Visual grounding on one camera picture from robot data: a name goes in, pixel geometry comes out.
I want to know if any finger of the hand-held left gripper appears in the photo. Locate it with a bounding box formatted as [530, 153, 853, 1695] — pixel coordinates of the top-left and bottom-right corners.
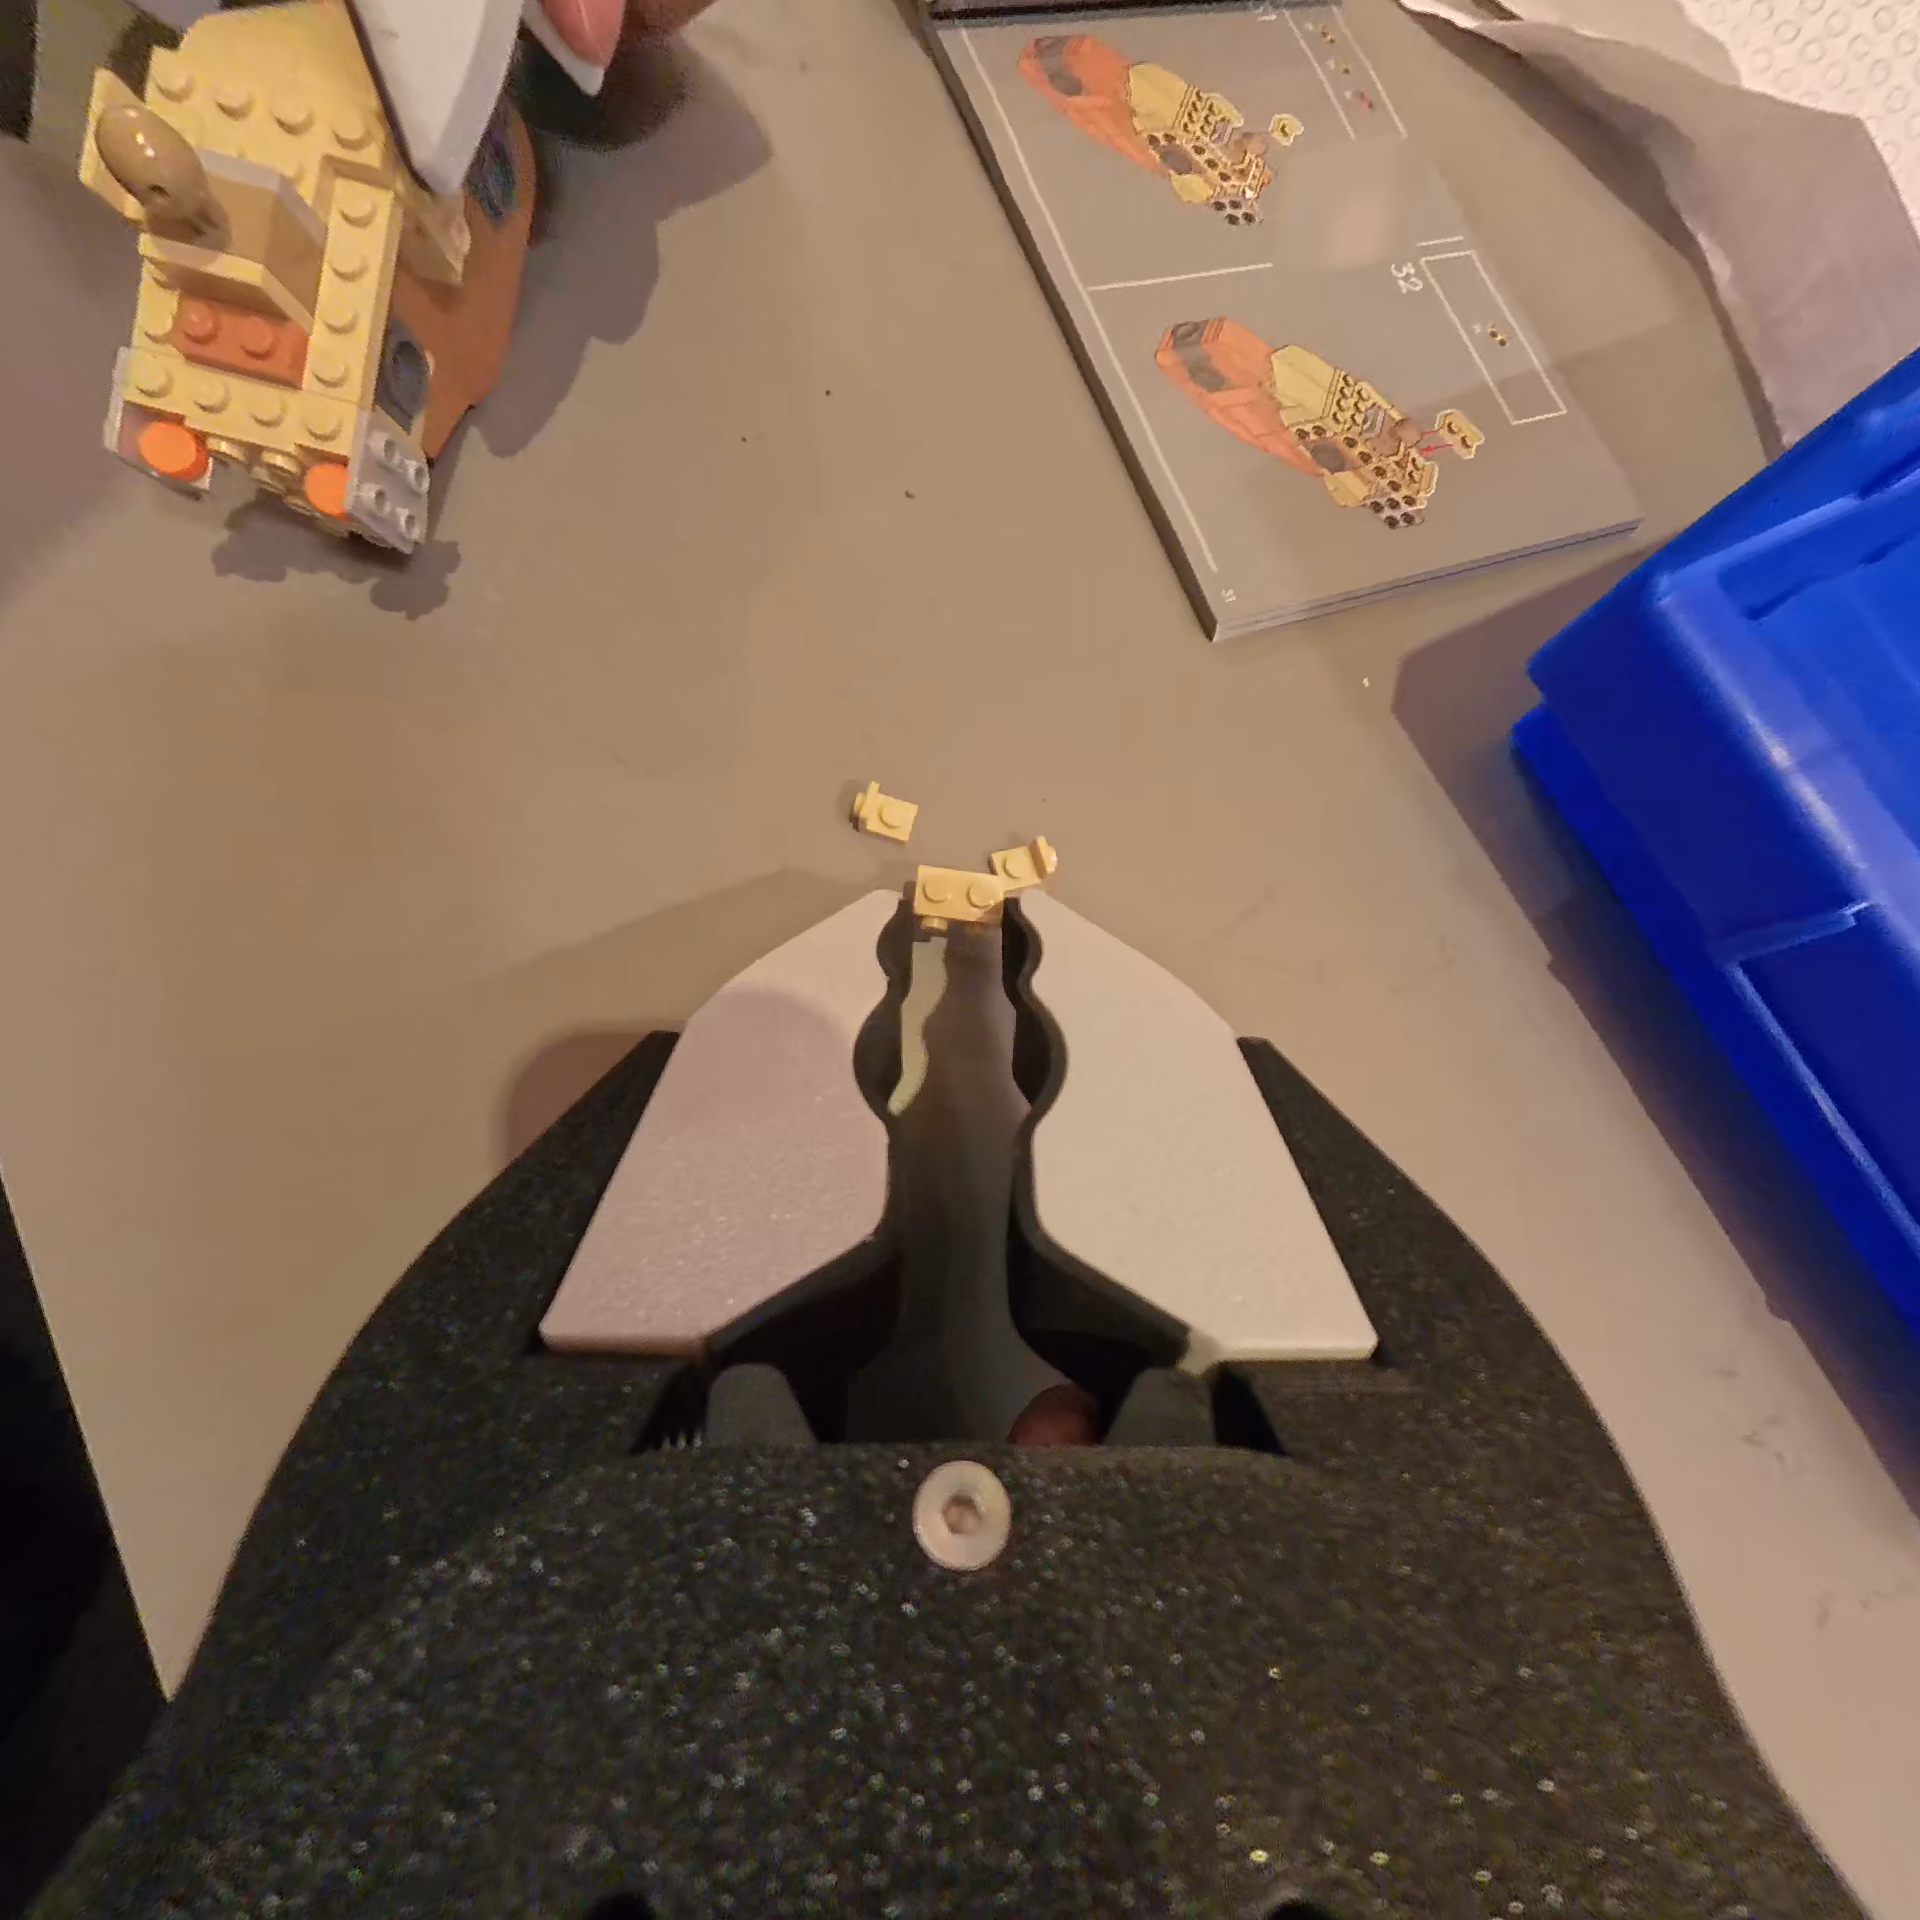
[343, 0, 530, 200]

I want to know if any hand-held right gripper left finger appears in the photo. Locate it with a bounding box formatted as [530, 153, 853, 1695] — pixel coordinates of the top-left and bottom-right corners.
[537, 885, 923, 1355]

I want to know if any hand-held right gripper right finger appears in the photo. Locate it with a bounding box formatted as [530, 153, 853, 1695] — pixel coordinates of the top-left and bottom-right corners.
[1000, 885, 1382, 1366]

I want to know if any tan brick vehicle model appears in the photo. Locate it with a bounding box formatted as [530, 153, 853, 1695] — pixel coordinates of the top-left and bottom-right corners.
[81, 0, 546, 559]

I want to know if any grey desk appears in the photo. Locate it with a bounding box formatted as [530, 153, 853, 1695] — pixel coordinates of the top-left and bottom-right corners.
[0, 0, 1920, 1701]

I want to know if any person's left hand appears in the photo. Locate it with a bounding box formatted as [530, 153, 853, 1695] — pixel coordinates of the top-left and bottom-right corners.
[537, 0, 717, 72]

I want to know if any blue plastic bin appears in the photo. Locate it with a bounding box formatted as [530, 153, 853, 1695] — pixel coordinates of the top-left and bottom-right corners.
[1507, 348, 1920, 1340]

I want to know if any grey instruction booklet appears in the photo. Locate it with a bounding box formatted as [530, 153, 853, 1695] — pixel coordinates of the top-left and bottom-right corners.
[916, 0, 1645, 646]

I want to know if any white paper bag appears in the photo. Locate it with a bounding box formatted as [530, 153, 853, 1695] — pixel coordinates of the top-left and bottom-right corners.
[1398, 0, 1920, 454]

